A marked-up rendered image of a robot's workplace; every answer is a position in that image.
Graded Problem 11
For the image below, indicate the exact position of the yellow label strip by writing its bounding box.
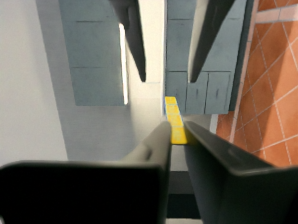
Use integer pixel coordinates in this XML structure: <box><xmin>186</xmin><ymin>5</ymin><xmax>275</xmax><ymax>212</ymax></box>
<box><xmin>164</xmin><ymin>97</ymin><xmax>187</xmax><ymax>146</ymax></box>

